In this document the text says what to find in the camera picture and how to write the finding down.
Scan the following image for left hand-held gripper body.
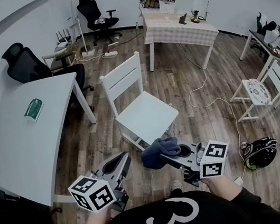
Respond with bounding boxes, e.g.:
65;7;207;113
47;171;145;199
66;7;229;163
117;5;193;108
65;164;133;220

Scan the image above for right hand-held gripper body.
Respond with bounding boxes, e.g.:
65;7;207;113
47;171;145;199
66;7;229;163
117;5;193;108
178;137;235;190

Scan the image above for dark blue cloth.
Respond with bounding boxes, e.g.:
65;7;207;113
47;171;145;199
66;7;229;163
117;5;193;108
138;134;184;172

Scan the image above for white wooden chair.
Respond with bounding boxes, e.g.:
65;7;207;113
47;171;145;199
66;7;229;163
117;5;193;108
96;45;184;156

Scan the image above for person's right forearm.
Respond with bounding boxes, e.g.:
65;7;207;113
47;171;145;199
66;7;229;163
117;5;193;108
201;171;246;207

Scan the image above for white slatted chair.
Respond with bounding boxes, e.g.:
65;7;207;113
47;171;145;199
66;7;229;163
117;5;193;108
225;59;280;124

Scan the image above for person's grey shoe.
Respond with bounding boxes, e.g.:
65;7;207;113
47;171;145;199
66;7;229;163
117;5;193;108
170;179;183;193

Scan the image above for white charger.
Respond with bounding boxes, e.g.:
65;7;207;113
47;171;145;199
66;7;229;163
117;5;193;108
233;176;245;187

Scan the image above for black backpack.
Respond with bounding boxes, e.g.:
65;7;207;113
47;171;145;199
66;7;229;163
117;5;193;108
240;135;280;172

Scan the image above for person's black shirt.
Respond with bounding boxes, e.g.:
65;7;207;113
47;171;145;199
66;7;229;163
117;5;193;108
58;175;280;224

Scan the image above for patterned seat cushion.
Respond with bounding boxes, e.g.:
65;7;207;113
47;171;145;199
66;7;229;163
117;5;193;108
245;75;273;109

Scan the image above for green tissue packet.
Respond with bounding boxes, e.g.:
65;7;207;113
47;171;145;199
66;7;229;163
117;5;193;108
21;97;48;124

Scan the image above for large white table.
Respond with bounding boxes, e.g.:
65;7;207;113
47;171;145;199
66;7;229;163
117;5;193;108
0;69;110;216

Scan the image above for checkered cloth table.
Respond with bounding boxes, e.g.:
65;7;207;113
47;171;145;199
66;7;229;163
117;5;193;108
138;0;226;80

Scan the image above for small white table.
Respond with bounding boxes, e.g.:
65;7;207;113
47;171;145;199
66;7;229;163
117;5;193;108
40;45;80;72

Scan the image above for white pole stand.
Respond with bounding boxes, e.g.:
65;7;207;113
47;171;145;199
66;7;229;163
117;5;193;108
73;14;96;59

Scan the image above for dark-topped white table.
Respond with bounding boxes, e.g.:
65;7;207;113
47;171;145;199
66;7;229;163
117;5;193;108
235;24;280;88

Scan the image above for brass lamp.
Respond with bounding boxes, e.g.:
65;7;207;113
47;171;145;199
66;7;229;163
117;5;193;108
189;9;201;25

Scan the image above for black phone stand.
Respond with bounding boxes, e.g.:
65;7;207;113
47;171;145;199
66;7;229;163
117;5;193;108
177;13;189;25

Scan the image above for black router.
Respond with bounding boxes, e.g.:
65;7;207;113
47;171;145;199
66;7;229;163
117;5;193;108
54;27;72;45

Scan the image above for white box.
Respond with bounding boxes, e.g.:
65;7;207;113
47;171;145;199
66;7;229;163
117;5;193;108
157;0;177;16

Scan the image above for white floor cable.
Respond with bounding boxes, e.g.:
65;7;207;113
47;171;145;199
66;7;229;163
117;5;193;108
178;35;249;186

